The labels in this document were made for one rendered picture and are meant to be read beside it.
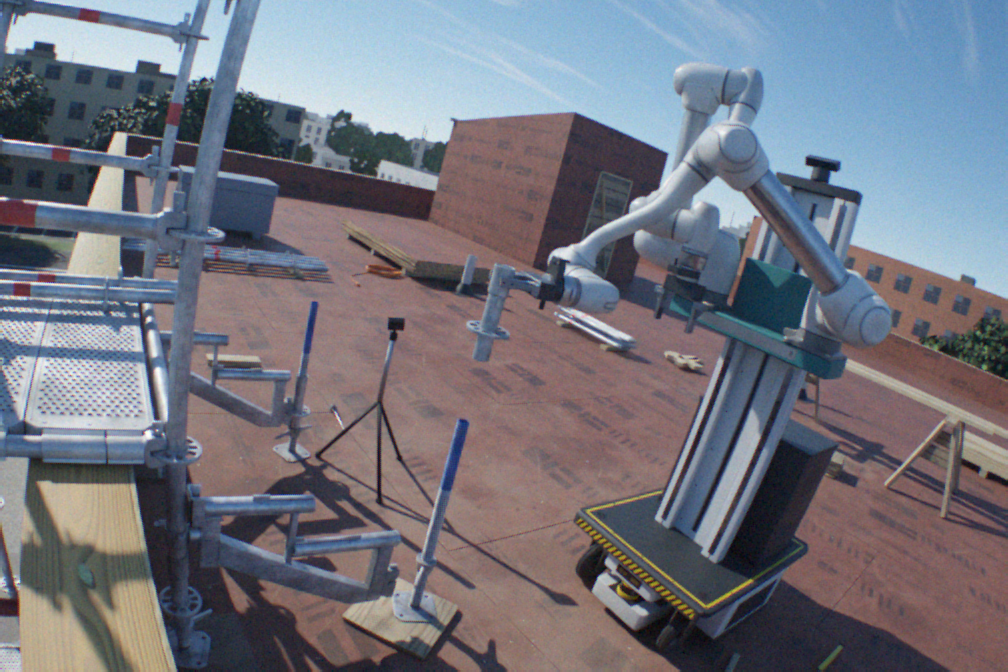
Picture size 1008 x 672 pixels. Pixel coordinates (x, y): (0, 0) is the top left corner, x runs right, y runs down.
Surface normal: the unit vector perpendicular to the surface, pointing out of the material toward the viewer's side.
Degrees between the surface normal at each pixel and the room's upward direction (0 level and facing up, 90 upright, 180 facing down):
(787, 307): 90
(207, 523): 90
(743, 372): 90
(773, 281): 90
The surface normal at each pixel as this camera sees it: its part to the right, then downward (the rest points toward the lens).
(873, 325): -0.04, 0.25
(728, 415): -0.79, -0.09
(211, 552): 0.59, 0.32
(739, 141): -0.19, 0.09
